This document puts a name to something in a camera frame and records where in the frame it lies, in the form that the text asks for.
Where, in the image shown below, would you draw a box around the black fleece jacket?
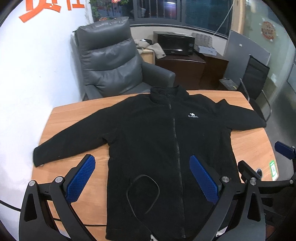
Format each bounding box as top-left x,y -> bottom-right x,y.
33,86 -> 266,240

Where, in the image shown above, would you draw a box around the black mesh office chair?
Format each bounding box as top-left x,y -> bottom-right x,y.
237,55 -> 272,122

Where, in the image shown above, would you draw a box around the white papers on cabinet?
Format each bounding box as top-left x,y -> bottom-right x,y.
198,46 -> 217,56

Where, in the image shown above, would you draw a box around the dark wooden cabinet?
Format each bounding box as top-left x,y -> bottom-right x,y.
155,53 -> 229,90

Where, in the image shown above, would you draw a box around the grey whiteboard panel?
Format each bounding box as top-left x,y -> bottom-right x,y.
223,30 -> 271,84

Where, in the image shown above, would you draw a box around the grey leather armchair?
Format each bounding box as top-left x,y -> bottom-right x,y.
74,17 -> 176,100

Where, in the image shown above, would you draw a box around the green white sticker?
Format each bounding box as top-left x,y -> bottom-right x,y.
269,160 -> 278,181

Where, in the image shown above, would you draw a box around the beige clothes pile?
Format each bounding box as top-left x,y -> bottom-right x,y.
133,39 -> 166,59

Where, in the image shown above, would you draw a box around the round red wall ornament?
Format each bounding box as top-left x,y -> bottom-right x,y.
261,21 -> 276,41

